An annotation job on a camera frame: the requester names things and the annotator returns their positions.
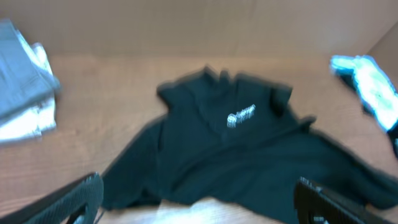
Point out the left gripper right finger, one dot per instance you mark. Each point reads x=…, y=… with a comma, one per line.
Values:
x=315, y=203

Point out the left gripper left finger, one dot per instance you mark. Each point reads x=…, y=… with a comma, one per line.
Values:
x=77, y=202

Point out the black polo shirt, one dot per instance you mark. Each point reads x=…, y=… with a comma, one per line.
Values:
x=236, y=140

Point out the white folded garment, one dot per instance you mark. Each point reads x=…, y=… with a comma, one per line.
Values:
x=33, y=121

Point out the light blue t-shirt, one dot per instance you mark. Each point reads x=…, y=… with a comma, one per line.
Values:
x=361, y=66

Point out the grey folded trousers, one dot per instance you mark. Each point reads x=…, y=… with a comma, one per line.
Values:
x=23, y=83

